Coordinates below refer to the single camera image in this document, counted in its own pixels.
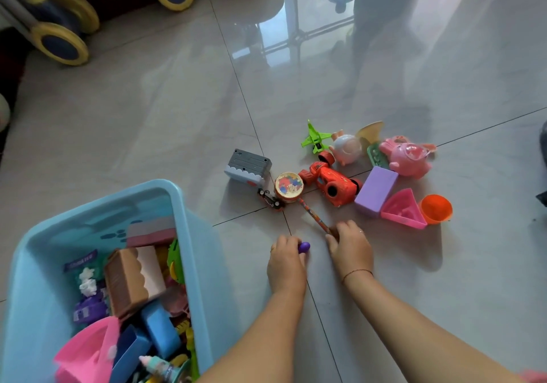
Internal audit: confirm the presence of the person's left hand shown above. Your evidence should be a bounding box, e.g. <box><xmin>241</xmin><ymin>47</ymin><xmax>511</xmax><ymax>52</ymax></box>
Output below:
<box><xmin>267</xmin><ymin>235</ymin><xmax>309</xmax><ymax>296</ymax></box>

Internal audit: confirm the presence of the person's right hand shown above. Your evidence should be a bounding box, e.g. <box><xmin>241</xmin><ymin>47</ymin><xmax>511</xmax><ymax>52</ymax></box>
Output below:
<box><xmin>325</xmin><ymin>219</ymin><xmax>375</xmax><ymax>285</ymax></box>

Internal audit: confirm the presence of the pink toy wedge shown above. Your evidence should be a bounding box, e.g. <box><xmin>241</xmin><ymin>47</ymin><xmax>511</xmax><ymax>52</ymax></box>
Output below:
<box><xmin>53</xmin><ymin>316</ymin><xmax>123</xmax><ymax>383</ymax></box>
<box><xmin>379</xmin><ymin>188</ymin><xmax>428</xmax><ymax>230</ymax></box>

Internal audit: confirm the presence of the purple foam block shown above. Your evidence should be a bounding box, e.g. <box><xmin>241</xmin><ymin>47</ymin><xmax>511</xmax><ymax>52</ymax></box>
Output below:
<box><xmin>354</xmin><ymin>165</ymin><xmax>399</xmax><ymax>218</ymax></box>

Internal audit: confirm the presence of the red toy camera robot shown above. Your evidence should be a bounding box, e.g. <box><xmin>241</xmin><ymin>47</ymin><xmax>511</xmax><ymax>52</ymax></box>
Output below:
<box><xmin>297</xmin><ymin>150</ymin><xmax>363</xmax><ymax>208</ymax></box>

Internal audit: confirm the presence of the small red black toy car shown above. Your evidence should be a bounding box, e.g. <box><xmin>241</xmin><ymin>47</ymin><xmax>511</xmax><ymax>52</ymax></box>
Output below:
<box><xmin>257</xmin><ymin>188</ymin><xmax>286</xmax><ymax>211</ymax></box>

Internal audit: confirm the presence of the round colourful toy drum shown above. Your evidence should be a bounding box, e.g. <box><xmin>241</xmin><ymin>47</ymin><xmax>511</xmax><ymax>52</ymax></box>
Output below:
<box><xmin>273</xmin><ymin>171</ymin><xmax>305</xmax><ymax>204</ymax></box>

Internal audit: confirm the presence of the small green toy piece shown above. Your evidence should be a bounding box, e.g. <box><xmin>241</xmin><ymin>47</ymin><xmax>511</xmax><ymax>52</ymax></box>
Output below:
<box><xmin>366</xmin><ymin>142</ymin><xmax>390</xmax><ymax>170</ymax></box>

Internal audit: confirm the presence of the round pink pig toy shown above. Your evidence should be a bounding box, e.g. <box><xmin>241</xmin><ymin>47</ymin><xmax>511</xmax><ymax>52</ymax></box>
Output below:
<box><xmin>329</xmin><ymin>129</ymin><xmax>363</xmax><ymax>167</ymax></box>

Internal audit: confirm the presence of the pink pig toy pot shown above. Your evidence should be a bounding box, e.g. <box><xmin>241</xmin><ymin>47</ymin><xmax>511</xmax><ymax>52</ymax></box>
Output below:
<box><xmin>378</xmin><ymin>135</ymin><xmax>438</xmax><ymax>180</ymax></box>

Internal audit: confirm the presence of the green oval toy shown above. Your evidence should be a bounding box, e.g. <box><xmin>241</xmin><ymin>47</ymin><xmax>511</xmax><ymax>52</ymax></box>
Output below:
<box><xmin>166</xmin><ymin>238</ymin><xmax>185</xmax><ymax>286</ymax></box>

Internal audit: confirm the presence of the grey toothed toy block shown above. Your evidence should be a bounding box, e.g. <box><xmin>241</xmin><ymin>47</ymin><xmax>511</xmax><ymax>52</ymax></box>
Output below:
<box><xmin>223</xmin><ymin>148</ymin><xmax>273</xmax><ymax>188</ymax></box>

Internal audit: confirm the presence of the green toy airplane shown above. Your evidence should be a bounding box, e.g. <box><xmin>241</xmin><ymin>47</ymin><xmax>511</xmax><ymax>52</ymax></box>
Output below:
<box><xmin>300</xmin><ymin>120</ymin><xmax>333</xmax><ymax>155</ymax></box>

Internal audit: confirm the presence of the lime green toy scoop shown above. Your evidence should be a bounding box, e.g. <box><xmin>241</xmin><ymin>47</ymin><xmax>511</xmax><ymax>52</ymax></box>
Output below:
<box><xmin>183</xmin><ymin>327</ymin><xmax>199</xmax><ymax>379</ymax></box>

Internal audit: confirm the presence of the blue toy block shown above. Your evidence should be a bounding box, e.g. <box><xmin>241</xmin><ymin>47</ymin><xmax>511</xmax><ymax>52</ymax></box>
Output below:
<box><xmin>141</xmin><ymin>301</ymin><xmax>182</xmax><ymax>360</ymax></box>

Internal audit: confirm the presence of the white bunny toy board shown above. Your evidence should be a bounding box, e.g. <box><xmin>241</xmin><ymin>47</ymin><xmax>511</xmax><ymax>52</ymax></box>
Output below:
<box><xmin>126</xmin><ymin>215</ymin><xmax>177</xmax><ymax>249</ymax></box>

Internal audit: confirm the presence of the teal purple toy robot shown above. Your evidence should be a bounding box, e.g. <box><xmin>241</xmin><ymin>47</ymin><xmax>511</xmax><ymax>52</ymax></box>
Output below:
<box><xmin>64</xmin><ymin>250</ymin><xmax>110</xmax><ymax>326</ymax></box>

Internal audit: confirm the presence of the blue plastic storage bin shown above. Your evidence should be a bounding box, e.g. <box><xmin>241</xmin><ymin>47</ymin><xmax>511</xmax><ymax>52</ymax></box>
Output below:
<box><xmin>0</xmin><ymin>178</ymin><xmax>240</xmax><ymax>383</ymax></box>

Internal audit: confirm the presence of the person's right forearm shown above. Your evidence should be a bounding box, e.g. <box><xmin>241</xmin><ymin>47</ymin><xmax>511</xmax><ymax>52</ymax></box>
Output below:
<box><xmin>344</xmin><ymin>271</ymin><xmax>526</xmax><ymax>383</ymax></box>

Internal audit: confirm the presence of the person's left forearm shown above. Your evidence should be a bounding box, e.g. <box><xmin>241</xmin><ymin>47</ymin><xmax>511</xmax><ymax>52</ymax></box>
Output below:
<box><xmin>198</xmin><ymin>284</ymin><xmax>308</xmax><ymax>383</ymax></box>

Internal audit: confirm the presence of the yellow blue ride-on bike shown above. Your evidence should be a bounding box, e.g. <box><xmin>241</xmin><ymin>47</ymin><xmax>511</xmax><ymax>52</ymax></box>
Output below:
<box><xmin>0</xmin><ymin>0</ymin><xmax>197</xmax><ymax>66</ymax></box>

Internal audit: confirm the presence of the striped basketball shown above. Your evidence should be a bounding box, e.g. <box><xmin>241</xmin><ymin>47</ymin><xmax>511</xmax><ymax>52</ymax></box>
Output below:
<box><xmin>0</xmin><ymin>92</ymin><xmax>11</xmax><ymax>133</ymax></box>

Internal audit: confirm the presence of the thin wrist bracelet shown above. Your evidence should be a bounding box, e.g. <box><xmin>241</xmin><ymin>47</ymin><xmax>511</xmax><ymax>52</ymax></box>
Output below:
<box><xmin>341</xmin><ymin>268</ymin><xmax>375</xmax><ymax>284</ymax></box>

